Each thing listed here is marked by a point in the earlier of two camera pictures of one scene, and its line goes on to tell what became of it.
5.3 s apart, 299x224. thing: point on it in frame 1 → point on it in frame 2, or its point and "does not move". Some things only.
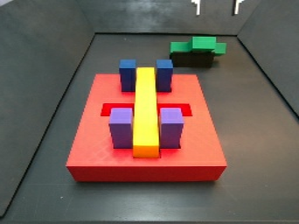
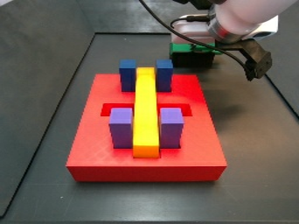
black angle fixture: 220,50 → 192,59
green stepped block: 201,44 does not move
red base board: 198,161 does not move
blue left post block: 128,74 does not move
